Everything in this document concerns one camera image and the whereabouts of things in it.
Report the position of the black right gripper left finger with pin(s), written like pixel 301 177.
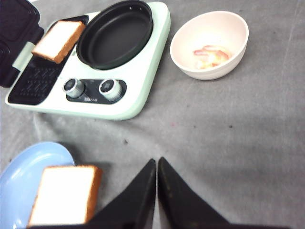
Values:
pixel 132 209

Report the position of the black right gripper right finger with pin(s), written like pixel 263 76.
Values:
pixel 184 209

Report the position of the white bread slice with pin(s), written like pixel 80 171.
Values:
pixel 67 195
pixel 58 41

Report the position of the pink shrimp pieces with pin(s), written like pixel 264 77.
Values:
pixel 210 56

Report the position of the breakfast maker hinged lid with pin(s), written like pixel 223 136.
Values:
pixel 19 24

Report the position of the mint green breakfast maker base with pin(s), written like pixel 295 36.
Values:
pixel 39 84

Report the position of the blue plastic plate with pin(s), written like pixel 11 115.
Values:
pixel 19 182

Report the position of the right silver control knob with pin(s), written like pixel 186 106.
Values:
pixel 110 89

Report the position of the silver control knob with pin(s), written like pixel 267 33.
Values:
pixel 73 88
pixel 110 89

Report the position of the left silver control knob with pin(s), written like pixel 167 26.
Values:
pixel 73 88

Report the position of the beige ribbed bowl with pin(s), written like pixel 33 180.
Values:
pixel 222 28

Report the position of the black round frying pan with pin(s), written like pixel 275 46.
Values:
pixel 116 35

